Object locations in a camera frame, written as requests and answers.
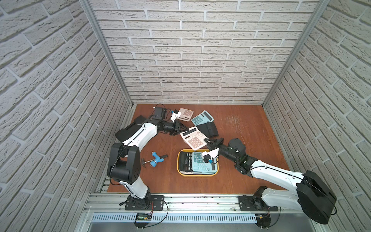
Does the pink calculator face down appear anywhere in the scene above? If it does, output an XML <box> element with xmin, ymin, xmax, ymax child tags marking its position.
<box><xmin>180</xmin><ymin>127</ymin><xmax>208</xmax><ymax>151</ymax></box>

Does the small pink calculator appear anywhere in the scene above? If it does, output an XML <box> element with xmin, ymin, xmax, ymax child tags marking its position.
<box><xmin>178</xmin><ymin>108</ymin><xmax>194</xmax><ymax>122</ymax></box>

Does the black calculator face down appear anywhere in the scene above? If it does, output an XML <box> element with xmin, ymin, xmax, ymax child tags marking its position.
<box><xmin>197</xmin><ymin>122</ymin><xmax>219</xmax><ymax>138</ymax></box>

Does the teal calculator keys up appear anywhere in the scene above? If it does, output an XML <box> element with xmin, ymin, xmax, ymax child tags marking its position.
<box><xmin>191</xmin><ymin>110</ymin><xmax>214</xmax><ymax>126</ymax></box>

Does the light blue calculator face down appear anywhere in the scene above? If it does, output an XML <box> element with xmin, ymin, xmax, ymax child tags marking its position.
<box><xmin>191</xmin><ymin>151</ymin><xmax>217</xmax><ymax>175</ymax></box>

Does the black calculator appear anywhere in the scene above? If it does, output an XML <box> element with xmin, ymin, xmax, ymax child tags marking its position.
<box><xmin>178</xmin><ymin>151</ymin><xmax>193</xmax><ymax>173</ymax></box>

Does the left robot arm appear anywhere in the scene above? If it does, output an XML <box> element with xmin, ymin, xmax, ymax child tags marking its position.
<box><xmin>107</xmin><ymin>116</ymin><xmax>189</xmax><ymax>200</ymax></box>

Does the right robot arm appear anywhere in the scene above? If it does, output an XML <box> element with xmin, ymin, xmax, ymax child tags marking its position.
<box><xmin>203</xmin><ymin>138</ymin><xmax>337</xmax><ymax>225</ymax></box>

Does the yellow storage tray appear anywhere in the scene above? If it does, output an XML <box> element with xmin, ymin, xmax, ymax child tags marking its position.
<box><xmin>177</xmin><ymin>149</ymin><xmax>219</xmax><ymax>177</ymax></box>

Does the black tool case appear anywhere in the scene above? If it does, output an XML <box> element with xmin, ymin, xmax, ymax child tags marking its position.
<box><xmin>115</xmin><ymin>116</ymin><xmax>147</xmax><ymax>143</ymax></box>

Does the right connector plug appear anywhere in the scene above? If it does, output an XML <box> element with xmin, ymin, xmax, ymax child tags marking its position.
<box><xmin>255</xmin><ymin>214</ymin><xmax>271</xmax><ymax>229</ymax></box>

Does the left controller board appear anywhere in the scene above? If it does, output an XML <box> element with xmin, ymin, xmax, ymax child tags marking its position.
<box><xmin>135</xmin><ymin>213</ymin><xmax>152</xmax><ymax>222</ymax></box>

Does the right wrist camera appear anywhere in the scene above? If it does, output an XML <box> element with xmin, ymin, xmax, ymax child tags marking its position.
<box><xmin>202</xmin><ymin>148</ymin><xmax>219</xmax><ymax>163</ymax></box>

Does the blue handled hammer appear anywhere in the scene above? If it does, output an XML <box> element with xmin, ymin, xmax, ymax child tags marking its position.
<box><xmin>141</xmin><ymin>152</ymin><xmax>168</xmax><ymax>168</ymax></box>

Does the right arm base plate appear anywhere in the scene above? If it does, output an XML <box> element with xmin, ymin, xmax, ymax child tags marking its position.
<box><xmin>238</xmin><ymin>195</ymin><xmax>278</xmax><ymax>212</ymax></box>

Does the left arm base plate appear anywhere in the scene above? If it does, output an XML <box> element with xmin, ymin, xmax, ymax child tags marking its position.
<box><xmin>125</xmin><ymin>195</ymin><xmax>164</xmax><ymax>211</ymax></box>

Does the aluminium rail frame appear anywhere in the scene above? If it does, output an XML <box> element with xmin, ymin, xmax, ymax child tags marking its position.
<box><xmin>75</xmin><ymin>192</ymin><xmax>305</xmax><ymax>232</ymax></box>

